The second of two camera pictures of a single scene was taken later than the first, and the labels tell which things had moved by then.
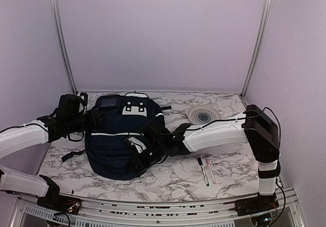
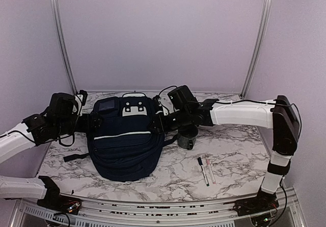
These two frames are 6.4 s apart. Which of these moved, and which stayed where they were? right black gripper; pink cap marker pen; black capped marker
Moved: right black gripper
Stayed: pink cap marker pen; black capped marker
